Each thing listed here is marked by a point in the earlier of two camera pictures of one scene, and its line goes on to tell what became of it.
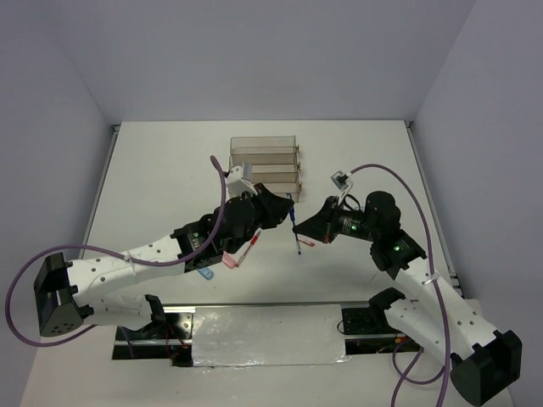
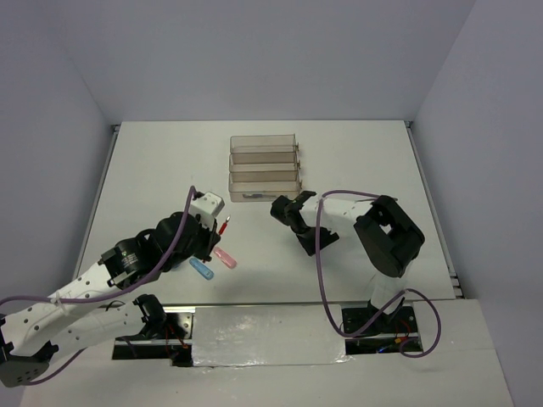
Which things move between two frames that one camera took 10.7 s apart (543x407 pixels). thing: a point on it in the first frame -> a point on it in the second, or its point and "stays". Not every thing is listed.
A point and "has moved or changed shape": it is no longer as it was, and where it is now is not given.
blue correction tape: (206, 273) stays
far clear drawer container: (264, 145) stays
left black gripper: (275, 208) -> (211, 237)
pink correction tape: (228, 260) stays
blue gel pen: (292, 215) has moved or changed shape
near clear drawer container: (283, 182) stays
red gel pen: (254, 240) has moved or changed shape
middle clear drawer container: (267, 164) stays
